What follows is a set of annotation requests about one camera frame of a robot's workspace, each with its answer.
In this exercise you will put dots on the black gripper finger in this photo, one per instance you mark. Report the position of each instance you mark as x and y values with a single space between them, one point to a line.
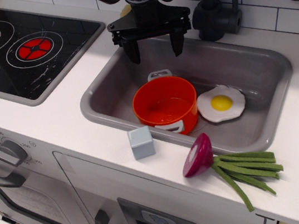
177 41
131 49

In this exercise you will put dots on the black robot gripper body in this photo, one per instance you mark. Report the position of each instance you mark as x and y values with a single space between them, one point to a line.
149 20

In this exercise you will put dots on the purple toy beet green leaves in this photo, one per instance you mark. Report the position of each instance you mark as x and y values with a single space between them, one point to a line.
246 167

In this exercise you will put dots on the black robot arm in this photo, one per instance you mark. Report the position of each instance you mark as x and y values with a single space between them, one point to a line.
147 19

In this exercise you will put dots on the orange toy pot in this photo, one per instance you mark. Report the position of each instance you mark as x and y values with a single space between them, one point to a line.
167 102

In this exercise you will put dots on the grey toy sink basin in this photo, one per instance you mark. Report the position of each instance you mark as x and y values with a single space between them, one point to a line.
262 76

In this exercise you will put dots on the toy pie slice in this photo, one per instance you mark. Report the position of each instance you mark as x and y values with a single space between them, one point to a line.
126 10

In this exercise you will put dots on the black toy faucet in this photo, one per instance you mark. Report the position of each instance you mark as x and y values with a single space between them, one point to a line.
212 20

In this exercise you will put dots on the toy fried egg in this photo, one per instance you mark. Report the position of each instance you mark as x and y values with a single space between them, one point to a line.
221 103

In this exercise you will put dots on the light blue wooden cube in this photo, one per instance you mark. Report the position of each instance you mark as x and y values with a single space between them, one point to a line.
141 142

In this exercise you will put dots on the black toy stove top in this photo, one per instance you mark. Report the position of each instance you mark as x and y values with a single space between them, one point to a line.
37 51

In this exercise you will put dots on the grey oven knob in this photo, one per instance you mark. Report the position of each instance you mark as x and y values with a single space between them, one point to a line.
12 153

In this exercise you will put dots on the toy oven door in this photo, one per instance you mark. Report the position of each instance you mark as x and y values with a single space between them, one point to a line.
40 200

